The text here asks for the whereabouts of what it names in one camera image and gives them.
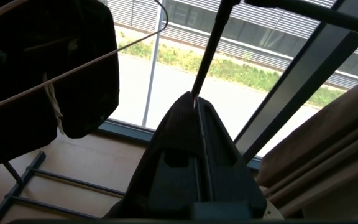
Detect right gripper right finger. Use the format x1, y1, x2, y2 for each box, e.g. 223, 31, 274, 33
194, 96, 267, 218

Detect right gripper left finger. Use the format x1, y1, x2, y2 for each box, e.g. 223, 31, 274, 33
149, 149, 203, 218

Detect black garment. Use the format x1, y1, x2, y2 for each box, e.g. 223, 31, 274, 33
103, 91, 203, 219

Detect black shorts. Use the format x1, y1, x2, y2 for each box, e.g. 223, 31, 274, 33
0, 0, 120, 168

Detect black clothes rack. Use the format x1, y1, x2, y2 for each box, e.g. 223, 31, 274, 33
0, 0, 358, 223

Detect brown curtain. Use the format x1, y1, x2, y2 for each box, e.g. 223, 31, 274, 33
255, 71, 358, 218

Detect window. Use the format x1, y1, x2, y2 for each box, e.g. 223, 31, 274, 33
98, 0, 358, 172

